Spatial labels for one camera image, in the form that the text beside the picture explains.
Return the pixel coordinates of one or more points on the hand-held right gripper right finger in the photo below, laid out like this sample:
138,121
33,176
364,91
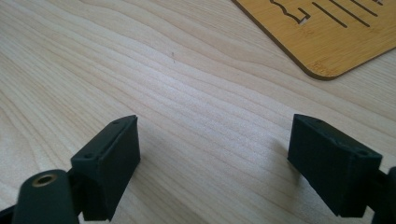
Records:
330,168

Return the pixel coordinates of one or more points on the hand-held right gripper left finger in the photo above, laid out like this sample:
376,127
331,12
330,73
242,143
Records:
115,161

